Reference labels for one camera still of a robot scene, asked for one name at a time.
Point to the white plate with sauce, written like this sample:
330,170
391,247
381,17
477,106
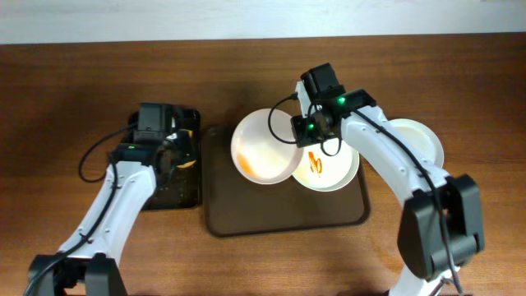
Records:
422,138
262,147

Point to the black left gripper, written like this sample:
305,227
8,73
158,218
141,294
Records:
181,137

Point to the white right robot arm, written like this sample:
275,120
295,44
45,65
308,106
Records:
441,225

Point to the small black tray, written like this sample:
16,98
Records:
184,189

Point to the yellow green sponge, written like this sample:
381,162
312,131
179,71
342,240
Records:
186,165

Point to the white round plate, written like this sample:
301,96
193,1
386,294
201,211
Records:
320,172

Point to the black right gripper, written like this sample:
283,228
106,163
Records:
302,131

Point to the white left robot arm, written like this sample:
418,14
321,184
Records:
91,256

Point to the brown plastic serving tray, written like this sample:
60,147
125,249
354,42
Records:
234,206

